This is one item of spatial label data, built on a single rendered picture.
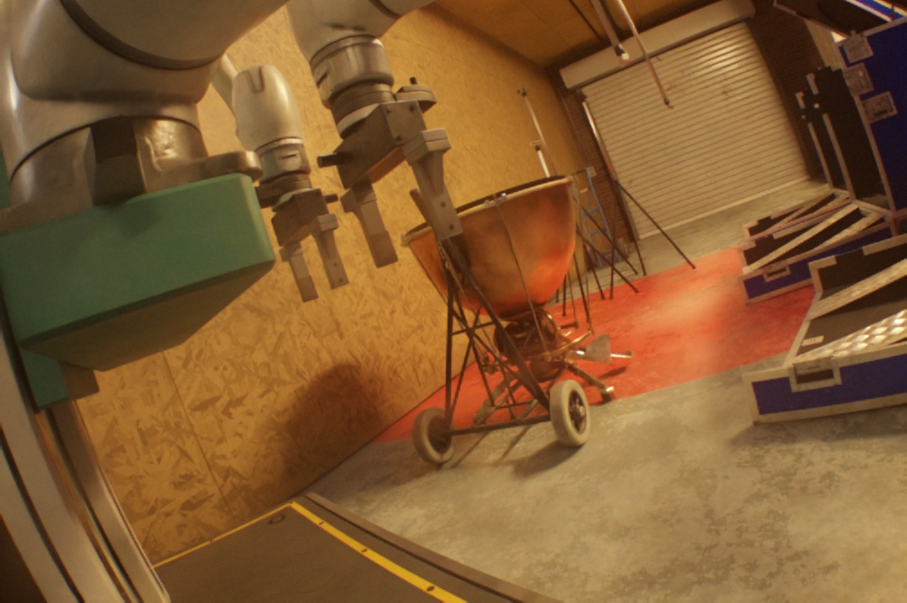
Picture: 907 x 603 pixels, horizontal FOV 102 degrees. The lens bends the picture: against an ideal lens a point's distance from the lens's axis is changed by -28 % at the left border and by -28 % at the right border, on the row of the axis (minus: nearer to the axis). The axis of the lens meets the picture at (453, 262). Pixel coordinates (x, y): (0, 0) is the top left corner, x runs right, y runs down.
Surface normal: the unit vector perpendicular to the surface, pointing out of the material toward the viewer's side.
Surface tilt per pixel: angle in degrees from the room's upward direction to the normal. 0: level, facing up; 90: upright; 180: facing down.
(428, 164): 90
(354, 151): 90
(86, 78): 147
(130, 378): 90
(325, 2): 101
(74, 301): 90
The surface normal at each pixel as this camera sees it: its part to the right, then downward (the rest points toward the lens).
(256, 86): 0.14, -0.23
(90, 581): 0.57, -0.22
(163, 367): 0.82, -0.31
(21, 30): -0.35, 0.20
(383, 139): -0.75, 0.27
